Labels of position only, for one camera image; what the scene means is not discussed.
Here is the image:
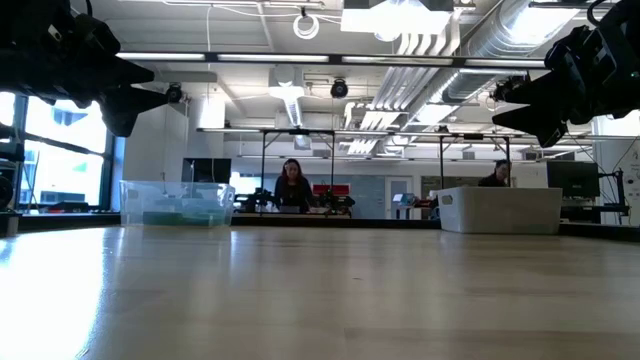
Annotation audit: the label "white ceiling duct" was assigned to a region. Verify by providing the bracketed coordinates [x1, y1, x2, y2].
[267, 64, 307, 129]

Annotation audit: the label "LED light bar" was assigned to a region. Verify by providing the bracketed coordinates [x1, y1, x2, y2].
[114, 48, 549, 70]

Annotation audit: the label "white coiled cable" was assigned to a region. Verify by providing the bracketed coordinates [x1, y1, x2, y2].
[292, 12, 321, 41]

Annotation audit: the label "white plastic bin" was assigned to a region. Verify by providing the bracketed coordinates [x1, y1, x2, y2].
[437, 187, 564, 235]

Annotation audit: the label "black monitor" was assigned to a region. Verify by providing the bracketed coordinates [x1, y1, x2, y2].
[546, 159, 601, 200]
[180, 158, 233, 185]

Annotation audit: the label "black metal stand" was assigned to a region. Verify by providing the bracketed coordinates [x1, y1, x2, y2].
[597, 168, 632, 217]

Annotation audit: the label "person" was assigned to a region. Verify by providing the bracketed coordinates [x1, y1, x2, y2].
[477, 158, 512, 189]
[272, 158, 316, 215]

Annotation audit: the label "black equipment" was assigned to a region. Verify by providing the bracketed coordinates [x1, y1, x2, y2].
[0, 142, 25, 237]

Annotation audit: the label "green rectangular block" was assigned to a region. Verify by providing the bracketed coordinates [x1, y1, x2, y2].
[182, 213, 221, 227]
[143, 211, 184, 226]

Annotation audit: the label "clear plastic bin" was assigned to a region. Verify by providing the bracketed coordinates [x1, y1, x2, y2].
[119, 180, 236, 227]

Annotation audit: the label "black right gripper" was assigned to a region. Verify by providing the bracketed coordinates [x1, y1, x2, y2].
[491, 0, 640, 149]

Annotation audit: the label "white ceiling light panel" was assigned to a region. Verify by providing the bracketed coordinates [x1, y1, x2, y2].
[340, 0, 454, 37]

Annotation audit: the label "red storage bins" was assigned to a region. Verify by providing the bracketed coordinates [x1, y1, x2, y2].
[312, 183, 351, 196]

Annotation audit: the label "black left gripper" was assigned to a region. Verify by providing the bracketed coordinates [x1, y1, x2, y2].
[0, 0, 169, 139]

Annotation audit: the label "large window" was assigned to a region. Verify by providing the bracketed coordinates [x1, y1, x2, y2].
[0, 89, 117, 212]

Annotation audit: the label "black background rig frame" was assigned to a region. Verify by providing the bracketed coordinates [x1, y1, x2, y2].
[259, 128, 337, 217]
[438, 132, 512, 190]

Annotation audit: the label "black aluminium table frame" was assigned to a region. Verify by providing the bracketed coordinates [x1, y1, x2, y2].
[0, 212, 640, 242]

